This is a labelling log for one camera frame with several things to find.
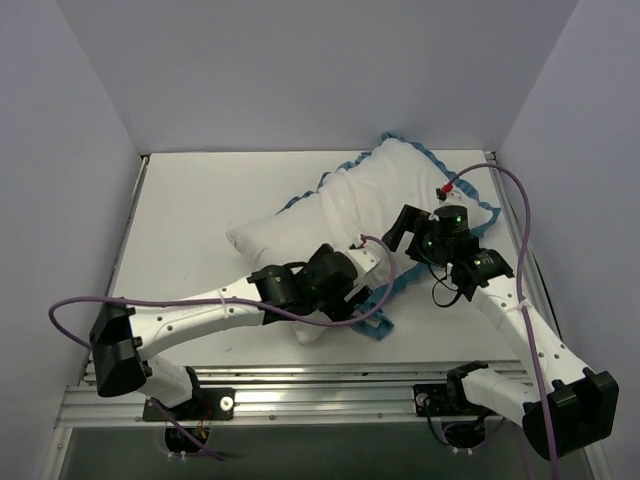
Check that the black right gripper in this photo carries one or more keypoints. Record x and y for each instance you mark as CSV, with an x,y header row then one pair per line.
x,y
409,226

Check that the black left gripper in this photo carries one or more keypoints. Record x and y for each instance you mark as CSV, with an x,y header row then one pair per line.
x,y
351,298

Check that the blue houndstooth pillow with pillowcase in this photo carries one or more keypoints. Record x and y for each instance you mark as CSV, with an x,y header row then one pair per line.
x,y
366,195

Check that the white pillow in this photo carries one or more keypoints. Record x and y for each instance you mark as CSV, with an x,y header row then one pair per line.
x,y
293,235

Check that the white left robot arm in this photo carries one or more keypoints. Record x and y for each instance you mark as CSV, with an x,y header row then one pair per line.
x,y
127,340

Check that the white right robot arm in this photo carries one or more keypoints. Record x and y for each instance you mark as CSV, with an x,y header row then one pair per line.
x,y
568,406

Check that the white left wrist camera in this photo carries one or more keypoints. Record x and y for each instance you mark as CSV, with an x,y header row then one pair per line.
x,y
365,257

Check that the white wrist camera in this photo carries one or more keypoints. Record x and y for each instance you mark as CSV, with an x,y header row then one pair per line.
x,y
448,200
365,257

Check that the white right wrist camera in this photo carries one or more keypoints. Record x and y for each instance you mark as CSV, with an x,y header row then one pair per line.
x,y
448,200

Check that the aluminium front rail frame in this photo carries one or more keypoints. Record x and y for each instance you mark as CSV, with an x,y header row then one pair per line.
x,y
272,395

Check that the aluminium right side rail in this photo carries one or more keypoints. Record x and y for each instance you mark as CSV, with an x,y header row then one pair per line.
x,y
520,240

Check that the aluminium rail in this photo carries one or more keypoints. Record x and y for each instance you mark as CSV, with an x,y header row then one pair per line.
x,y
520,240
134,200

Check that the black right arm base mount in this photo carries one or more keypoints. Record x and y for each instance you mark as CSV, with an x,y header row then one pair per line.
x,y
432,400

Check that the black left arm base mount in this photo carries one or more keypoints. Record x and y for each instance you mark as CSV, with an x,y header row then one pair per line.
x,y
204,404

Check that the aluminium left side rail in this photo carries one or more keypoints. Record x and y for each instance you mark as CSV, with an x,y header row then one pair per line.
x,y
134,200

